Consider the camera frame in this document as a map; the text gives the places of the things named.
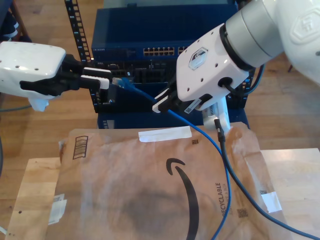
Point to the brown packing paper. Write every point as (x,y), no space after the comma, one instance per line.
(112,187)

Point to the brown wooden shoe rack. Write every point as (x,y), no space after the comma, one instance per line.
(20,18)

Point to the blue network switch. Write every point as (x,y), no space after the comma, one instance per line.
(150,27)

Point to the plain dark shoe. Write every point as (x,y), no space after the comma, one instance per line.
(23,38)

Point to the black rack server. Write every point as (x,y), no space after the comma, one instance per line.
(150,72)

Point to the dark shoe striped sole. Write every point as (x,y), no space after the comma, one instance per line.
(8,25)

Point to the dark blue base box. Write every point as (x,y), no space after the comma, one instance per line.
(137,121)

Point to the black equipment rack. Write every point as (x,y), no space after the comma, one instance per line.
(77,32)

